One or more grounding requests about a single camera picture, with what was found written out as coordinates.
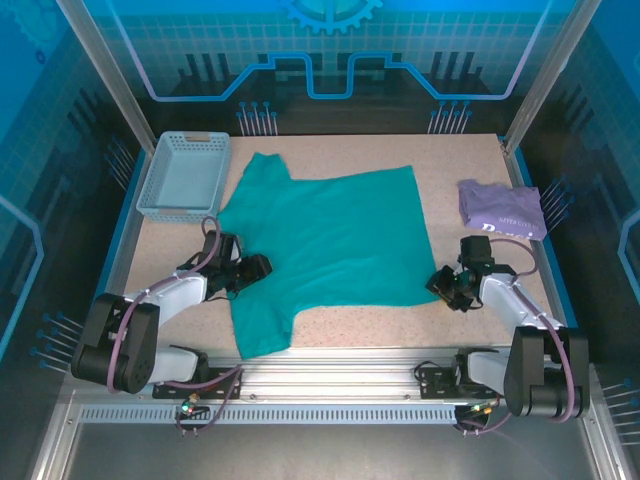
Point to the teal t-shirt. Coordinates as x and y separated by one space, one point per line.
325 240

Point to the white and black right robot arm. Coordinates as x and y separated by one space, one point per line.
530 370

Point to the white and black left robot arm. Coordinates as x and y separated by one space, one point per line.
130 340

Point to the folded purple t-shirt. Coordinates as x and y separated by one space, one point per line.
500 205

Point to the light blue plastic basket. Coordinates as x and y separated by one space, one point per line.
185 175

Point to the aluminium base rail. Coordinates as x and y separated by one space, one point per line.
325 375

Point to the aluminium frame post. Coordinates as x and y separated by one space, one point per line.
549 75
111 75

